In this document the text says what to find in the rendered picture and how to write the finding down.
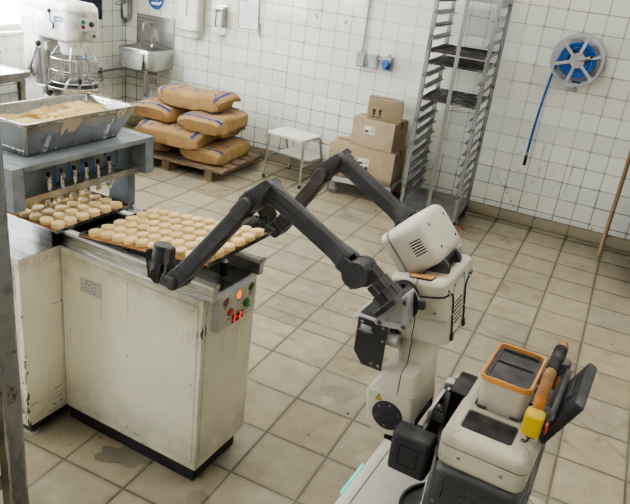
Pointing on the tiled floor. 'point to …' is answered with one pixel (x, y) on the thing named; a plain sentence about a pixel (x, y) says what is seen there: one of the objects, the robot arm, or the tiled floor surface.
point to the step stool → (295, 148)
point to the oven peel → (629, 150)
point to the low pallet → (204, 163)
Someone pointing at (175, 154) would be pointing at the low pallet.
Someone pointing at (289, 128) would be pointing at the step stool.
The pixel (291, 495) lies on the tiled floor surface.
